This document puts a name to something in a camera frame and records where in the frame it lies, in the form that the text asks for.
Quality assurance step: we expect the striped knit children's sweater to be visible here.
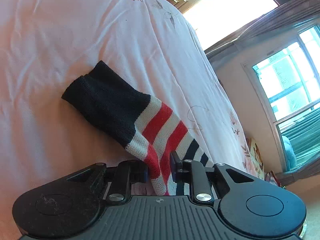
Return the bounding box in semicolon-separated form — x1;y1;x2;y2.
62;61;213;196

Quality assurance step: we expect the yellow red folded blanket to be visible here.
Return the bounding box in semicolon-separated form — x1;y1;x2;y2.
246;138;265;180

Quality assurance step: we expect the sliding glass window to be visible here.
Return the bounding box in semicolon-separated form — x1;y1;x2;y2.
242;24;319;171

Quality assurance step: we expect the pink floral quilt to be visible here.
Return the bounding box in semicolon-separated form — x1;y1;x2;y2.
1;0;256;239

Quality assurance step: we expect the grey left curtain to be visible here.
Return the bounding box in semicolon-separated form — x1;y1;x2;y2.
206;0;319;61

